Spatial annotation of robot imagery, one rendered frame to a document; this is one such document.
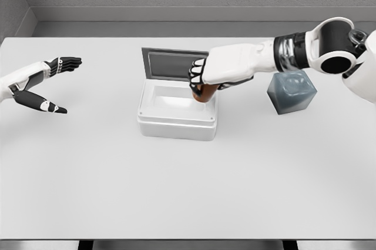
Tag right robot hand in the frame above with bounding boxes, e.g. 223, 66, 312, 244
187, 43, 257, 98

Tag grey translucent cube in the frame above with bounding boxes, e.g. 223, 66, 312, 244
266, 70, 319, 115

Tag white open-lid box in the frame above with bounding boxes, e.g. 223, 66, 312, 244
136, 46, 220, 142

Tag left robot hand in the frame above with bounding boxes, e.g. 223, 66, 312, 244
8, 56, 83, 115

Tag brown cup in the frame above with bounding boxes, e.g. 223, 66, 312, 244
191, 83, 219, 104

